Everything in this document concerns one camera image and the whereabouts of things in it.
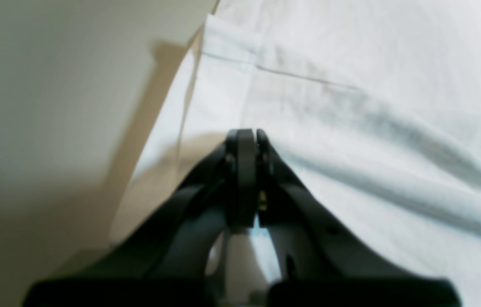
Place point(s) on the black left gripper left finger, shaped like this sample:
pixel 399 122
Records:
pixel 162 263

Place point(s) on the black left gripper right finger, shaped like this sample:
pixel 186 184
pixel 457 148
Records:
pixel 323 264

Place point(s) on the white T-shirt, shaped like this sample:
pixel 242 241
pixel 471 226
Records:
pixel 375 104

